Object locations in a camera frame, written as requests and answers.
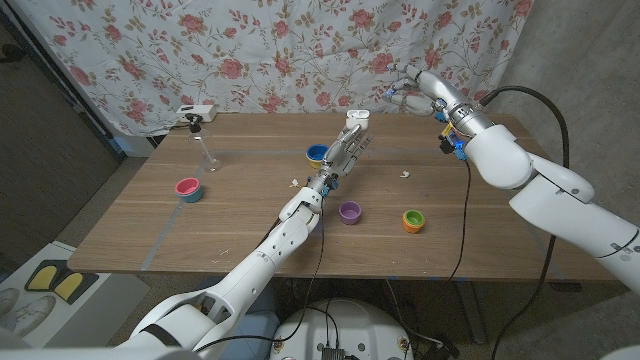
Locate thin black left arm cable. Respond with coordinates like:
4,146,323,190
194,207,326,351

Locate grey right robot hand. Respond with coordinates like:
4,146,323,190
383,61,495,139

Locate white power strip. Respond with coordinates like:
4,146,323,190
175,103,218,124

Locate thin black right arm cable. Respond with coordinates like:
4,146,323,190
447,159,474,281

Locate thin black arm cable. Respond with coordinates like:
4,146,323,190
194,207,326,351
447,159,474,281

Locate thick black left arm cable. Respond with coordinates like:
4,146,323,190
258,218,282,247

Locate black torso cable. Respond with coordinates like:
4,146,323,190
299,298,342,349

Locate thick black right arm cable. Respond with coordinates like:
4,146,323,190
482,85,571,360

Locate floral print backdrop cloth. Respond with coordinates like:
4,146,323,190
9,0,534,137

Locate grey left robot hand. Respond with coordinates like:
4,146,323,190
306,123,375,197

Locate teal plastic cup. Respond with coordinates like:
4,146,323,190
177,185,205,204

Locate black slipper yellow insole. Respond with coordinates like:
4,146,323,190
52,269,99,305
24,259,65,292

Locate black power adapter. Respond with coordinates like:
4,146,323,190
424,339,461,360

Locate white floor mat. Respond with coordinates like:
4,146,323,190
0,240,151,350

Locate grey table leg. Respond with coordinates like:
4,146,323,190
454,280,489,345

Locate white airpods case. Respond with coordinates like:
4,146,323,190
345,109,371,132

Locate white sneaker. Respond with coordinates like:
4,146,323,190
9,294,57,341
0,287,22,317

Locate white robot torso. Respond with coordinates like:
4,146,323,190
269,298,415,360

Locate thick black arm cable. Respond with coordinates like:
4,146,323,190
258,218,282,247
482,85,571,360

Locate white floor cable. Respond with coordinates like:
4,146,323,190
384,279,445,347

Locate purple plastic cup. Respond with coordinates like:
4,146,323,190
338,200,363,226

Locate pink plastic cup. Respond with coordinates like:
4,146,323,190
174,177,201,197

